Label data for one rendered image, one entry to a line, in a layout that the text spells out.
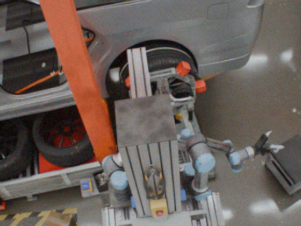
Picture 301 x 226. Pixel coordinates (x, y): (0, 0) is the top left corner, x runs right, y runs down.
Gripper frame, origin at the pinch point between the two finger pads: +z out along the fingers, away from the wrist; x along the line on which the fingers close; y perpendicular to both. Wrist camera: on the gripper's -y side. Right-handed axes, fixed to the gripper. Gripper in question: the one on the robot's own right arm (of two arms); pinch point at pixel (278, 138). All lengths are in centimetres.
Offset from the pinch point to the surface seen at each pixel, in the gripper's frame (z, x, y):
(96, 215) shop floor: -133, -70, 117
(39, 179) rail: -170, -100, 76
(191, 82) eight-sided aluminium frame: -23, -90, 15
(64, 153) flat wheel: -139, -107, 61
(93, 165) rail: -119, -93, 74
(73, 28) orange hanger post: -102, -59, -85
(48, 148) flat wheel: -152, -117, 60
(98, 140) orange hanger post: -108, -75, 26
